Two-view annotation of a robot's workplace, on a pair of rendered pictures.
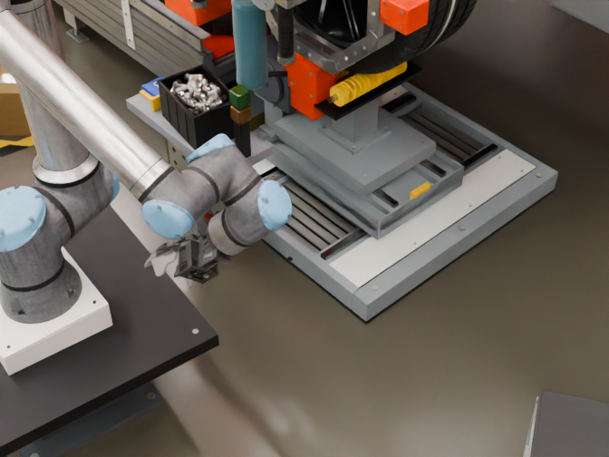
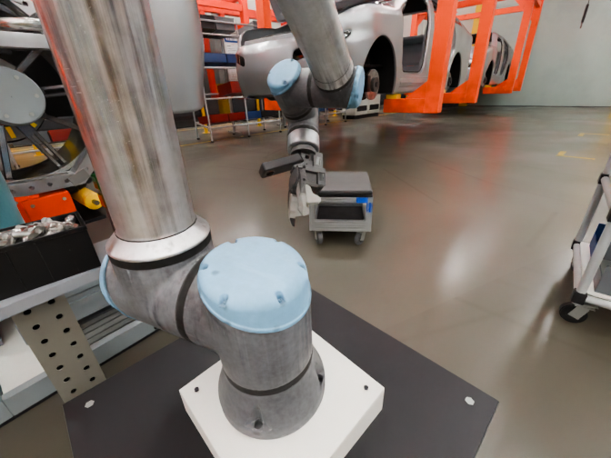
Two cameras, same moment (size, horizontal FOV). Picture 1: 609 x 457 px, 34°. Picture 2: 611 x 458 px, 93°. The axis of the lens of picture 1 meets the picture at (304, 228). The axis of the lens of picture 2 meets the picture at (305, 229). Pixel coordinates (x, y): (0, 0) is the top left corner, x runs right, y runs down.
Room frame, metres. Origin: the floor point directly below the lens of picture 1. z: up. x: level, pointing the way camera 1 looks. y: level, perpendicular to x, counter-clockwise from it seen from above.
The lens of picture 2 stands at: (1.61, 0.99, 0.84)
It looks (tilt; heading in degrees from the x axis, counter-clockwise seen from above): 26 degrees down; 261
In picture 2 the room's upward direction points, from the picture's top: 2 degrees counter-clockwise
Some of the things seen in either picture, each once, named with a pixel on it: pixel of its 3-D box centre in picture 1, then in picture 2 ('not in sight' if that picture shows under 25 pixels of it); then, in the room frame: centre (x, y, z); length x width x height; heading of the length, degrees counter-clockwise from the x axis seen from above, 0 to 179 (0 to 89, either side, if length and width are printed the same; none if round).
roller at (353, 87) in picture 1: (369, 79); (83, 194); (2.27, -0.18, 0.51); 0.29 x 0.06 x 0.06; 131
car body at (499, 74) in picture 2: not in sight; (467, 62); (-5.03, -8.27, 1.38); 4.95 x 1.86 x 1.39; 41
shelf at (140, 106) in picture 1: (197, 126); (43, 280); (2.17, 0.29, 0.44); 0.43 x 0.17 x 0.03; 41
